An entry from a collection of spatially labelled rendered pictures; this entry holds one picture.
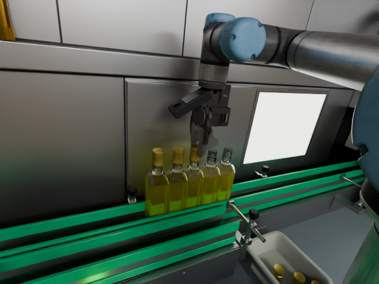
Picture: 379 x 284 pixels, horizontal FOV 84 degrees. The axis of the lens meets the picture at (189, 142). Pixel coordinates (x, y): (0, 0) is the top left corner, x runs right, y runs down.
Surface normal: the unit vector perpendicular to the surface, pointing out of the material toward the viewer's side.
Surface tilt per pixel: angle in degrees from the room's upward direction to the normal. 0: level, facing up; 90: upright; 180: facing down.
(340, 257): 0
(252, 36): 90
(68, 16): 90
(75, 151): 90
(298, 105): 90
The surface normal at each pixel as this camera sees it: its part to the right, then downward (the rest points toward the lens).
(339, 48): -0.81, -0.37
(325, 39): -0.59, -0.62
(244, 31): 0.27, 0.40
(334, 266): 0.11, -0.92
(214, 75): -0.04, 0.39
